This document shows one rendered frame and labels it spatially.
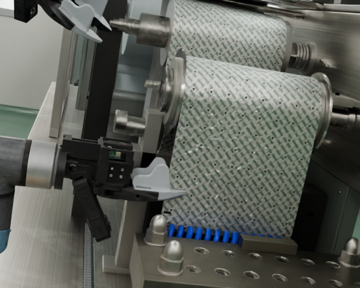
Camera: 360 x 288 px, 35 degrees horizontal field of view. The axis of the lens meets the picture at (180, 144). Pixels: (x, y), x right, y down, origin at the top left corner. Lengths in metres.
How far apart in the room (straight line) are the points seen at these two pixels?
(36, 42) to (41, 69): 0.30
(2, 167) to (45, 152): 0.07
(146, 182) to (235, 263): 0.19
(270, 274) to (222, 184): 0.18
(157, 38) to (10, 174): 0.45
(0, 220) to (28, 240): 0.24
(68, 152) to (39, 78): 5.64
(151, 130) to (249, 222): 0.23
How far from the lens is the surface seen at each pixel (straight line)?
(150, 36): 1.18
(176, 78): 0.92
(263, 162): 0.97
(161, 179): 0.92
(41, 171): 0.89
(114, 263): 1.09
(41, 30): 6.48
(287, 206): 1.01
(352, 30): 1.14
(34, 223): 1.25
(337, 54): 1.17
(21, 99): 6.59
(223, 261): 0.89
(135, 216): 1.04
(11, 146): 0.90
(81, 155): 0.90
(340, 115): 1.05
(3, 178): 0.91
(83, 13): 1.01
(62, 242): 1.17
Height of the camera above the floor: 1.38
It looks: 13 degrees down
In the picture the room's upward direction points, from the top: 11 degrees clockwise
